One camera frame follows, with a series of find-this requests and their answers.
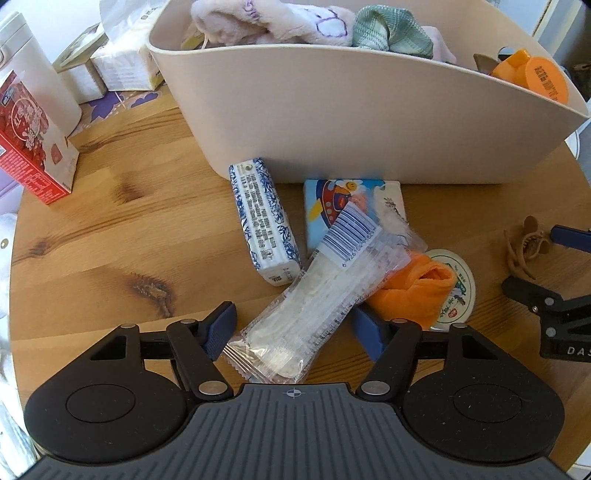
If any orange sock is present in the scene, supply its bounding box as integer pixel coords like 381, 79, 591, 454
365, 251, 459, 330

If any white round container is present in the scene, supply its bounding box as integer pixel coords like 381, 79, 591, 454
564, 124, 591, 160

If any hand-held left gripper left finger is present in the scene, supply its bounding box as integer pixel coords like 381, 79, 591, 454
88, 301, 238, 401

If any pale pink plush cloth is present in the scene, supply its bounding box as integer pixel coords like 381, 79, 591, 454
191, 0, 356, 48

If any beige plastic storage basket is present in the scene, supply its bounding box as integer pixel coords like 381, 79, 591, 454
147, 0, 591, 185

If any gold tissue box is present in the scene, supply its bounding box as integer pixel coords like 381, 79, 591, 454
52, 23, 109, 104

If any round tin with white lid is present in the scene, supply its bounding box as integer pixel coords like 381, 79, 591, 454
422, 248, 476, 332

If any orange plastic bottle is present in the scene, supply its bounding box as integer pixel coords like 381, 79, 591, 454
490, 48, 573, 106

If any pale yellow soft tissue pack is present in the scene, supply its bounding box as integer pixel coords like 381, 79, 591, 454
90, 0, 166, 92

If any white thermos bottle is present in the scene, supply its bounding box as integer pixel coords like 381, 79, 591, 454
0, 11, 83, 137

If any wooden desktop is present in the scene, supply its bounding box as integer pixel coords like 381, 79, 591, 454
8, 85, 591, 416

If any green cloth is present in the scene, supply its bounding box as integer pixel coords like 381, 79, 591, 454
353, 4, 435, 60

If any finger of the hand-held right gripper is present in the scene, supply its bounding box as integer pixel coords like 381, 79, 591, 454
551, 224, 591, 254
501, 275, 591, 341

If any red and white carton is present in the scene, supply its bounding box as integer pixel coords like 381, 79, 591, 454
0, 69, 79, 206

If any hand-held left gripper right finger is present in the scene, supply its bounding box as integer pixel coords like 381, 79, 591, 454
349, 307, 498, 401

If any clear plastic packet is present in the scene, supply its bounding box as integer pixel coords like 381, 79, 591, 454
223, 199, 428, 385

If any blue and white milk carton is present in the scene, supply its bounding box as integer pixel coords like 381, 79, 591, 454
228, 158, 303, 287

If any cartoon rocket tissue pack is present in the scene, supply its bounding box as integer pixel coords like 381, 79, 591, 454
302, 178, 408, 252

